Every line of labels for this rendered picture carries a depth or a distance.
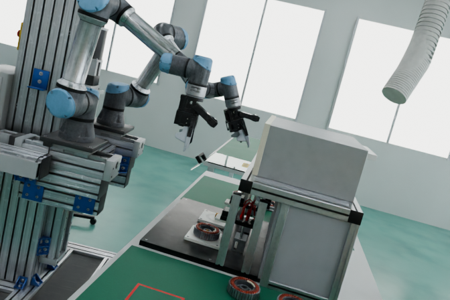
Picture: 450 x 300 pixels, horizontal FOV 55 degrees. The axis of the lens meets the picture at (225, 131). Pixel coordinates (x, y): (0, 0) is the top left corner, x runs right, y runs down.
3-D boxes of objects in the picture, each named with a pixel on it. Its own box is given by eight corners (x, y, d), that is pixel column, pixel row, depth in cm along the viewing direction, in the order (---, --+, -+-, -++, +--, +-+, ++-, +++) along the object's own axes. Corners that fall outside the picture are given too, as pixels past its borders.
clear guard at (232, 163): (190, 169, 192) (193, 157, 191) (201, 160, 216) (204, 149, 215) (260, 189, 188) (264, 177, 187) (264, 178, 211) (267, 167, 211)
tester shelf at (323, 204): (238, 190, 154) (240, 178, 153) (256, 159, 221) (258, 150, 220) (359, 226, 148) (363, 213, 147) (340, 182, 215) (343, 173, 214)
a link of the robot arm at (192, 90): (207, 87, 165) (205, 88, 157) (205, 98, 165) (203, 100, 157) (188, 82, 165) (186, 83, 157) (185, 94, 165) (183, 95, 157)
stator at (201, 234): (189, 236, 176) (191, 227, 176) (197, 227, 187) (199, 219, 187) (215, 244, 174) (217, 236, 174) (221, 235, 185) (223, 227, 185)
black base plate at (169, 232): (138, 244, 165) (139, 239, 165) (182, 201, 228) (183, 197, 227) (256, 282, 158) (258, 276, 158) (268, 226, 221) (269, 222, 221)
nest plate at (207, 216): (197, 221, 198) (197, 218, 198) (204, 211, 213) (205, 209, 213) (228, 230, 196) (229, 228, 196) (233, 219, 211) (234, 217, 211)
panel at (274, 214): (257, 278, 157) (278, 201, 153) (268, 221, 222) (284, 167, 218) (260, 278, 157) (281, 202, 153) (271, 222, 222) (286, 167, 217)
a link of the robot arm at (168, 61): (165, 72, 170) (191, 79, 169) (156, 71, 159) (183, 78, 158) (169, 52, 169) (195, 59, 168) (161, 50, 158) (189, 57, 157)
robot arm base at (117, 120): (92, 122, 227) (96, 104, 226) (101, 119, 242) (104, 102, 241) (119, 128, 227) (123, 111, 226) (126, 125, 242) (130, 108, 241)
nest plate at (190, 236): (183, 239, 175) (184, 236, 175) (192, 227, 189) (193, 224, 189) (218, 250, 173) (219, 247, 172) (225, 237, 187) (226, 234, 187)
